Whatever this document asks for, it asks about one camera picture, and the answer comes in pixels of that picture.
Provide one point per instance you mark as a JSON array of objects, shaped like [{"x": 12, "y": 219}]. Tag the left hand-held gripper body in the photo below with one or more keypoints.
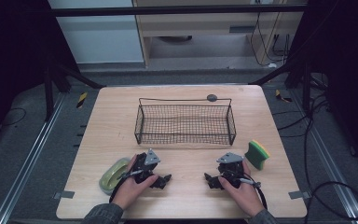
[{"x": 151, "y": 158}]

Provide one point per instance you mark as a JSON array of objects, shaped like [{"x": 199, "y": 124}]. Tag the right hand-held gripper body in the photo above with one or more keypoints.
[{"x": 230, "y": 168}]

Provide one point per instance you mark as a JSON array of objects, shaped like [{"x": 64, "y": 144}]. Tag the green and yellow sponge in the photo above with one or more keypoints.
[{"x": 255, "y": 154}]

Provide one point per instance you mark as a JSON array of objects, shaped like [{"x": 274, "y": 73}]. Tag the green soap dish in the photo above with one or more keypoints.
[{"x": 112, "y": 177}]

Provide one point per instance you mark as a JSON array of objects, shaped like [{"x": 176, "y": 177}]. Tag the person's left hand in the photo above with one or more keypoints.
[{"x": 129, "y": 189}]

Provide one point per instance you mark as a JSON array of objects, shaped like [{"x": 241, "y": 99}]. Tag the person's right hand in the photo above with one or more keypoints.
[{"x": 245, "y": 196}]

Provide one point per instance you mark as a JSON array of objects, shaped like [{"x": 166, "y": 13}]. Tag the grey round disc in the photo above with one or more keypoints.
[{"x": 212, "y": 98}]

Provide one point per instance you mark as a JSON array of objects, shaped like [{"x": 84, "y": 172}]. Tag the grey tape piece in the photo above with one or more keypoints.
[
  {"x": 64, "y": 194},
  {"x": 299, "y": 195}
]

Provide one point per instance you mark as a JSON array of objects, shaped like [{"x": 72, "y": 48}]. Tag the yellow and black tape strip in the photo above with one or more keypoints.
[
  {"x": 81, "y": 100},
  {"x": 281, "y": 96}
]

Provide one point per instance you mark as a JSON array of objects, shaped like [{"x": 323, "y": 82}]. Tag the black metal stand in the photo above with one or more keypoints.
[
  {"x": 306, "y": 90},
  {"x": 48, "y": 93}
]

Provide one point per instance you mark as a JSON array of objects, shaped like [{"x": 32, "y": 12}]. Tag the white cabinet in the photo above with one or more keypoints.
[{"x": 99, "y": 40}]

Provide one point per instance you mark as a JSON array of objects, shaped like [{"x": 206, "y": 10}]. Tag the light wooden desk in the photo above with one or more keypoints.
[{"x": 199, "y": 26}]

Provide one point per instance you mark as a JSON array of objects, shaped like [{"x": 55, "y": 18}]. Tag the black metal crossbar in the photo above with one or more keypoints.
[{"x": 167, "y": 11}]

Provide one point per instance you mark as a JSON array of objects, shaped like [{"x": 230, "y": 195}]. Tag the black curtain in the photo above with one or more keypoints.
[
  {"x": 345, "y": 62},
  {"x": 9, "y": 56}
]

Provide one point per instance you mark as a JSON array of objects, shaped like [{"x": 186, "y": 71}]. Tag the aluminium floor rail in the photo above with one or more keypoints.
[
  {"x": 28, "y": 161},
  {"x": 332, "y": 168}
]

